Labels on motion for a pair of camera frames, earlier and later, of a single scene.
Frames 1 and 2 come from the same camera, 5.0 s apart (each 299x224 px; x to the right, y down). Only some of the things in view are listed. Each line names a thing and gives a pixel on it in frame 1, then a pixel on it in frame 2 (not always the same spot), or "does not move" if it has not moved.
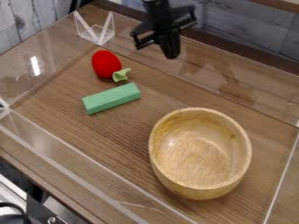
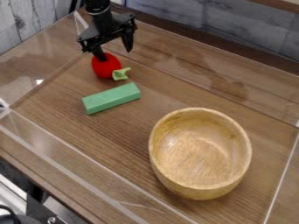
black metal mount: x=37 y=213 does not move
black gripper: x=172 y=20 -> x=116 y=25
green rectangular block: x=110 y=97 does not move
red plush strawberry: x=107 y=66 does not move
